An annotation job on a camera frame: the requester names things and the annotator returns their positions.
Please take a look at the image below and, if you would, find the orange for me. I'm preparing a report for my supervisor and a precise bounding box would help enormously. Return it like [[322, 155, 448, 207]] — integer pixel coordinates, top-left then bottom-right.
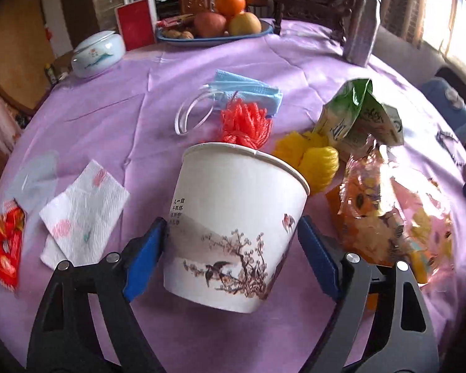
[[215, 0, 246, 17]]

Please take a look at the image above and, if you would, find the red apple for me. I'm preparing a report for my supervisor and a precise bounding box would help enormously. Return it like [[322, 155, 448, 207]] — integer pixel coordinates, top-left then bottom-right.
[[194, 12, 229, 39]]

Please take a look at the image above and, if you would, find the white ceramic lidded jar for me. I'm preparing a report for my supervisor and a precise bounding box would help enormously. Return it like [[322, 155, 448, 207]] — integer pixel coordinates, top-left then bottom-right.
[[71, 31, 127, 78]]

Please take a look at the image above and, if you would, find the blue face mask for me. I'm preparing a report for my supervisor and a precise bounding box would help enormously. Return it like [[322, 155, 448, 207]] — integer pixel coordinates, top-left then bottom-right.
[[175, 70, 284, 136]]

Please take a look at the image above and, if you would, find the grey foil packet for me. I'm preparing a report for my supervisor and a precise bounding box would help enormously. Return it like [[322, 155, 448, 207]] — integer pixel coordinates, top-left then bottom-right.
[[342, 0, 383, 67]]

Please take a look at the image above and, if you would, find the blue water jug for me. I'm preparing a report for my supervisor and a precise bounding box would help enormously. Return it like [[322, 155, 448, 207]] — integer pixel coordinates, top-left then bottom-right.
[[421, 78, 466, 144]]

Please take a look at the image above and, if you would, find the yellow foam fruit net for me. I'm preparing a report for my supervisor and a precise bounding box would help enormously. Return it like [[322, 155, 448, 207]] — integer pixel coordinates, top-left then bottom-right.
[[272, 131, 340, 195]]

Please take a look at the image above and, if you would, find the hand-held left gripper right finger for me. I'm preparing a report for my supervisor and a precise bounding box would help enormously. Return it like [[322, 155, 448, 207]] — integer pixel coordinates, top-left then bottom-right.
[[297, 215, 439, 373]]

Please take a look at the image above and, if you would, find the green snack packet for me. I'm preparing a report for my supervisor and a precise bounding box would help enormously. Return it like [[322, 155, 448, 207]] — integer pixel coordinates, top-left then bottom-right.
[[313, 78, 404, 156]]

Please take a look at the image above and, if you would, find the red wrapped snack bar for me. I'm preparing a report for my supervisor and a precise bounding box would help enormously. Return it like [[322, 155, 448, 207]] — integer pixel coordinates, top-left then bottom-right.
[[157, 13, 195, 28]]

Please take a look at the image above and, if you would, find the red foam fruit net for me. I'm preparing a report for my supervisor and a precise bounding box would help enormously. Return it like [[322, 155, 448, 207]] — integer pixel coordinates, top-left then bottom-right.
[[221, 98, 274, 149]]

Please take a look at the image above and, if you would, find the white printed paper cup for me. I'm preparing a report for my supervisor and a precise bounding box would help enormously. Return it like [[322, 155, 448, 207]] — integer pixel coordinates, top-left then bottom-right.
[[163, 142, 310, 315]]

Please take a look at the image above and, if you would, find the yellow pear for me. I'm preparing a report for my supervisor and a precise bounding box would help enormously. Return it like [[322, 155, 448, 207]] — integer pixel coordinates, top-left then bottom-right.
[[228, 12, 262, 36]]

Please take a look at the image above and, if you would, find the blue fruit plate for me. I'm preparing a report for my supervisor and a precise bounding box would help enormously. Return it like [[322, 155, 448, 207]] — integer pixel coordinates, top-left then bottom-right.
[[155, 19, 276, 46]]

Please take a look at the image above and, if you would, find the purple tablecloth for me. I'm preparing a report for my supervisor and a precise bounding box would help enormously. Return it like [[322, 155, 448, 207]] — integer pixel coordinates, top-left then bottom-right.
[[0, 19, 466, 373]]

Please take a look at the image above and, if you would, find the clear floral plastic wrapper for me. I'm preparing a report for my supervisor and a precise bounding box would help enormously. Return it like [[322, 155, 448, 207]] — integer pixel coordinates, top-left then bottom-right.
[[326, 136, 457, 309]]

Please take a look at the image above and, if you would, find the grey sofa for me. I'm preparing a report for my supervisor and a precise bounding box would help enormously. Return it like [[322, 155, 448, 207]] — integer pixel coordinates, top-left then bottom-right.
[[373, 27, 466, 98]]

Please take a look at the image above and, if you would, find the red box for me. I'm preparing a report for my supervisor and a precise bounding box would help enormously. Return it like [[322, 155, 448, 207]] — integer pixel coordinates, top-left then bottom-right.
[[115, 0, 158, 52]]

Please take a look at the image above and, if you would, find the red foil packet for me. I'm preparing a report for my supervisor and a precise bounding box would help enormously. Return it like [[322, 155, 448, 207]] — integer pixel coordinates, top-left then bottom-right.
[[0, 204, 27, 290]]

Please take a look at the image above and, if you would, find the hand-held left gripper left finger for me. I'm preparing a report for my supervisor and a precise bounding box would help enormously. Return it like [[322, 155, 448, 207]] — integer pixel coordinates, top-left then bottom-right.
[[27, 217, 169, 373]]

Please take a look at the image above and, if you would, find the white floral paper napkin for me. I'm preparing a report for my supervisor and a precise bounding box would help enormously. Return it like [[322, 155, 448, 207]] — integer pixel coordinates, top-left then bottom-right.
[[39, 159, 130, 269]]

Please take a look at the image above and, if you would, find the clear plastic piece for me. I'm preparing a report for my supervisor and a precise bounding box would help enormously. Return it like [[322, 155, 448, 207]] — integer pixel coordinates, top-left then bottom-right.
[[6, 150, 61, 212]]

